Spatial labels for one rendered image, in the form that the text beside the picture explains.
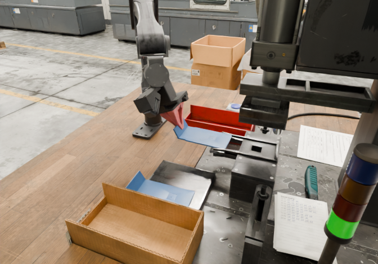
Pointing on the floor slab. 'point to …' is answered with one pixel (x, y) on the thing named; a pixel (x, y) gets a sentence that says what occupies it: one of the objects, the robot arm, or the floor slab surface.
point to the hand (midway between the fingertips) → (180, 126)
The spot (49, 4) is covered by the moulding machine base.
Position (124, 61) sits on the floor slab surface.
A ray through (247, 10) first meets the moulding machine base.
